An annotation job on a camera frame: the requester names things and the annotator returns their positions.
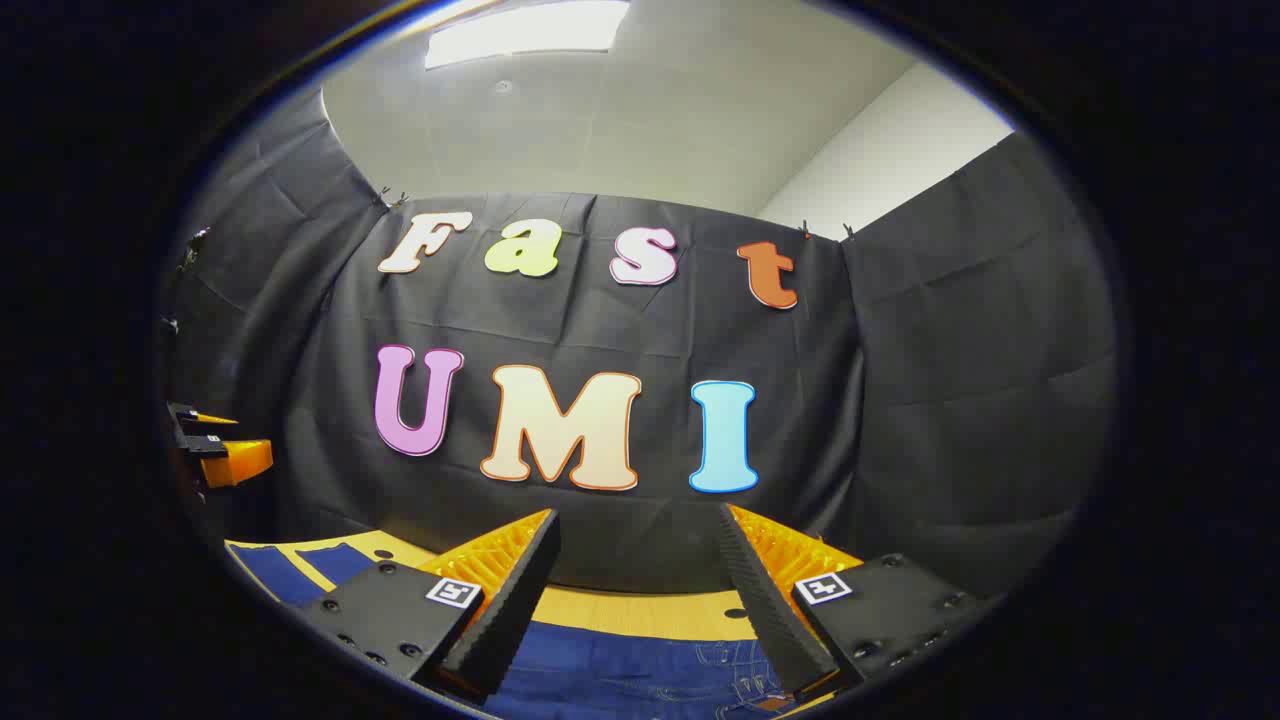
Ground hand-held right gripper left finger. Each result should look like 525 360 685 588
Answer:
300 508 561 701

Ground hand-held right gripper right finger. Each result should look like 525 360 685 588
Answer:
716 503 988 701

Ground blue denim jeans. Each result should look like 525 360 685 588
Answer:
228 542 801 719

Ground ceiling light panel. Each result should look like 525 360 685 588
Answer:
424 0 632 70

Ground black backdrop cloth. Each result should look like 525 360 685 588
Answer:
160 90 1119 601

